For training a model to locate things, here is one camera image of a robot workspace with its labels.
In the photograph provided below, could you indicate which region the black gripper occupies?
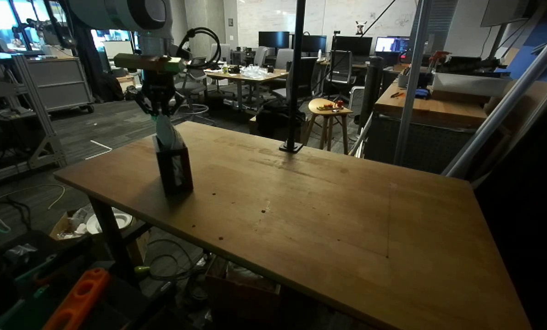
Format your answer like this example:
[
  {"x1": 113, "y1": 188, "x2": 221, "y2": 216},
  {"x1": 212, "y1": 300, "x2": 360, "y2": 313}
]
[{"x1": 137, "y1": 69, "x2": 179, "y2": 121}]

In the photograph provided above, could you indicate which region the black perforated plastic box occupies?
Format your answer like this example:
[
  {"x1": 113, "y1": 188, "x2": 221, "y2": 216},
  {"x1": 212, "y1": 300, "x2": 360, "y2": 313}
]
[{"x1": 155, "y1": 141, "x2": 195, "y2": 198}]

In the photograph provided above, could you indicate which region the black mesh office chair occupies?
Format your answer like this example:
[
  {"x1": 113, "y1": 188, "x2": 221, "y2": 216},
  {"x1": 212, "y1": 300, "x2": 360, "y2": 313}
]
[{"x1": 173, "y1": 60, "x2": 210, "y2": 115}]

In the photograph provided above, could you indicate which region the wooden office table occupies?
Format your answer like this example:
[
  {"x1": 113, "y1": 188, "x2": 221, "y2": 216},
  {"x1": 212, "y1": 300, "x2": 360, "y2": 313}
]
[{"x1": 204, "y1": 64, "x2": 291, "y2": 113}]

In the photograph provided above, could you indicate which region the grey drawer cabinet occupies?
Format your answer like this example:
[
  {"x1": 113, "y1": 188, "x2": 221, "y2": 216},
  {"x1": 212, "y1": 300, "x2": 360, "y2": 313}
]
[{"x1": 25, "y1": 55, "x2": 96, "y2": 115}]

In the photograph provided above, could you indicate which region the black storage case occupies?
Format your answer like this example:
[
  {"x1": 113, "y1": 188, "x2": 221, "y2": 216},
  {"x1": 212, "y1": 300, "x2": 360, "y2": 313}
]
[{"x1": 249, "y1": 99, "x2": 307, "y2": 143}]

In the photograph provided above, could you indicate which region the white round bowl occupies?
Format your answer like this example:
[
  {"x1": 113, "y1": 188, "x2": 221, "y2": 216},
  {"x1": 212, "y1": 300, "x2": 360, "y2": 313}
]
[{"x1": 87, "y1": 207, "x2": 135, "y2": 236}]

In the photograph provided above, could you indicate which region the dark computer monitor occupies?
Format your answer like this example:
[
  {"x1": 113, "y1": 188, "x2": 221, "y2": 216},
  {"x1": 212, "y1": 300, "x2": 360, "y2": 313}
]
[
  {"x1": 331, "y1": 34, "x2": 375, "y2": 58},
  {"x1": 258, "y1": 29, "x2": 293, "y2": 51},
  {"x1": 302, "y1": 33, "x2": 329, "y2": 56}
]

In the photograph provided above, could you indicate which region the grey metal shelf rack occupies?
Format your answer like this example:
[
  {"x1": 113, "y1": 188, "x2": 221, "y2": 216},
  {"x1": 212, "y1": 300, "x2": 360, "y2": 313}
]
[{"x1": 0, "y1": 51, "x2": 69, "y2": 188}]

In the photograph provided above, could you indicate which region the black vertical pole stand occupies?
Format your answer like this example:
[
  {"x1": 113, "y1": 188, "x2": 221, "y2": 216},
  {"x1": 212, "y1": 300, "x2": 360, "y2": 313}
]
[{"x1": 280, "y1": 0, "x2": 309, "y2": 155}]

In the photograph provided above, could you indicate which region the round wooden stool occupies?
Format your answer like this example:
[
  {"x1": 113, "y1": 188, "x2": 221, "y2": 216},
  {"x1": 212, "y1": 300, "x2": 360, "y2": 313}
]
[{"x1": 302, "y1": 97, "x2": 353, "y2": 155}]

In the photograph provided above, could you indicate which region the grey high back chair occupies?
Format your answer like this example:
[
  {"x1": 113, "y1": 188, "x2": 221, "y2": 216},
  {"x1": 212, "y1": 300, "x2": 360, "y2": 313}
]
[{"x1": 327, "y1": 49, "x2": 355, "y2": 86}]

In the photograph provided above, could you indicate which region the lit computer monitor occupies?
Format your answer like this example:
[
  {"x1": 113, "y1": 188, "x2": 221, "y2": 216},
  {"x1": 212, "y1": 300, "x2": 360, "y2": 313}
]
[{"x1": 373, "y1": 34, "x2": 414, "y2": 56}]

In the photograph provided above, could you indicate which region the wooden top workbench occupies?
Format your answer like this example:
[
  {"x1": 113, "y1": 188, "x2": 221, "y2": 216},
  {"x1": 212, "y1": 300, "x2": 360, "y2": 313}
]
[{"x1": 364, "y1": 80, "x2": 491, "y2": 174}]

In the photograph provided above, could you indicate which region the slanted silver metal pole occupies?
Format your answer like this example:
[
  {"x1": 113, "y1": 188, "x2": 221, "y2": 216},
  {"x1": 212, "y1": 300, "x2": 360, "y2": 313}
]
[{"x1": 443, "y1": 20, "x2": 547, "y2": 179}]

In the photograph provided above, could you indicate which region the looped black arm cable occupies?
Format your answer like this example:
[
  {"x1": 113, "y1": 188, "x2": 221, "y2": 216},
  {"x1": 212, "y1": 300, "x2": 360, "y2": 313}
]
[{"x1": 175, "y1": 25, "x2": 225, "y2": 67}]

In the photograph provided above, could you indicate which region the orange plastic handle tool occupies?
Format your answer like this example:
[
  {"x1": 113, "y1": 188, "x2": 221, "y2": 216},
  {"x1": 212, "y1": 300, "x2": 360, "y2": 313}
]
[{"x1": 43, "y1": 265, "x2": 113, "y2": 330}]

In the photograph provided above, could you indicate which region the upright silver metal post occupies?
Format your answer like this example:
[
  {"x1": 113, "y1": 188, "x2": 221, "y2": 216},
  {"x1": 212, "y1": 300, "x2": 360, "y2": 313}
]
[{"x1": 392, "y1": 0, "x2": 432, "y2": 165}]

